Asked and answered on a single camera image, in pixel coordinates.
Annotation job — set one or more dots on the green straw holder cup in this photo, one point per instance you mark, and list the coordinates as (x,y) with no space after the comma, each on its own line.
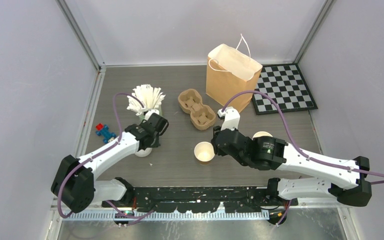
(141,116)

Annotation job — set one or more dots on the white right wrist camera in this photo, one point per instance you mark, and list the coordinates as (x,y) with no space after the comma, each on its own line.
(230,117)

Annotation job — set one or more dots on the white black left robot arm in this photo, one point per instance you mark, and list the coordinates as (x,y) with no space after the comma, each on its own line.
(76,183)

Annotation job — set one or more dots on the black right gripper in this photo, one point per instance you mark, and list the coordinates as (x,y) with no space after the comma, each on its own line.
(217,150)

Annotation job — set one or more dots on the brown cardboard cup carrier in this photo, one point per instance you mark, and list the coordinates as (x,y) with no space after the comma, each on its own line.
(201,115)

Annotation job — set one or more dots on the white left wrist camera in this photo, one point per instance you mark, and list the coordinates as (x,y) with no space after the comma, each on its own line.
(149,113)

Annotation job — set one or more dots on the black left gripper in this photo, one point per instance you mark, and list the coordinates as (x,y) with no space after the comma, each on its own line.
(156,143)

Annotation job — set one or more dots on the white paper straw bundle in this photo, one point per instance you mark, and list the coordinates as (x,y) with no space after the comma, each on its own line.
(145,96)

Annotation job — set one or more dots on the stacked paper coffee cups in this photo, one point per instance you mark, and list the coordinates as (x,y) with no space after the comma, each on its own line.
(262,134)

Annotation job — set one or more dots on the white cup lid stack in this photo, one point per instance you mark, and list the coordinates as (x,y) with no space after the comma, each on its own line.
(143,153)

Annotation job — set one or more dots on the brown paper takeout bag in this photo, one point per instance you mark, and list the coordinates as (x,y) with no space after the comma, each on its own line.
(231,70)

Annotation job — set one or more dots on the red blue toy car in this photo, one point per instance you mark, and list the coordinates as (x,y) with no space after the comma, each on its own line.
(102,130)

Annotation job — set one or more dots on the black white checkerboard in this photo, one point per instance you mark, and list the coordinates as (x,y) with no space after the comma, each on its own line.
(285,84)

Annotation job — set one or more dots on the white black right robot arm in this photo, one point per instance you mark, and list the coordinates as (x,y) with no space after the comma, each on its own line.
(344,180)

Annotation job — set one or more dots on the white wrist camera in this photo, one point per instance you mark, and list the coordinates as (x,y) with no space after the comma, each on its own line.
(149,113)
(230,117)

